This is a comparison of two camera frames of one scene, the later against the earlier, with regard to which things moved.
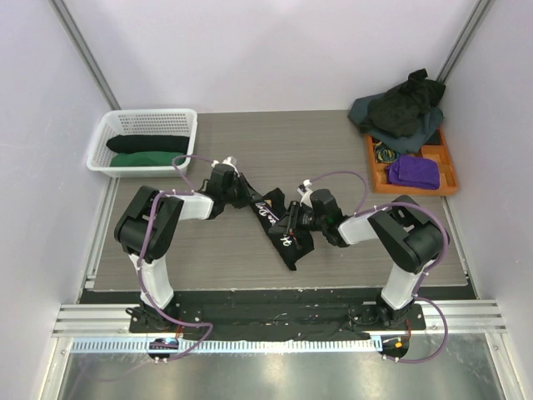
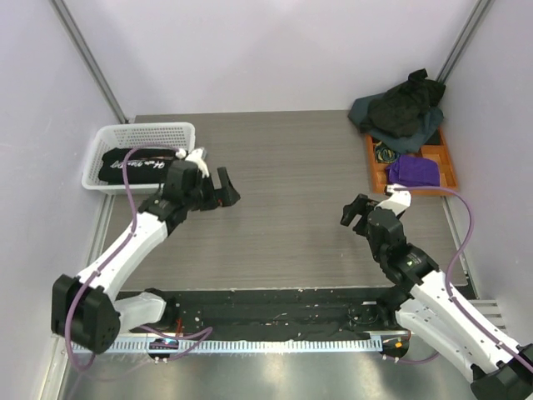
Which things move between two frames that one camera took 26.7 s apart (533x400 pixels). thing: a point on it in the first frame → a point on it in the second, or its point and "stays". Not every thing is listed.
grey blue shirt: (411, 142) stays
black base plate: (268, 317) stays
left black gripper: (247, 193) → (226, 193)
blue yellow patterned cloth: (384, 154) stays
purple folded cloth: (414, 171) stays
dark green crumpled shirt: (400, 110) stays
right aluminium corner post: (463, 42) stays
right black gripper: (292, 217) → (361, 217)
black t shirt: (295, 244) → (145, 166)
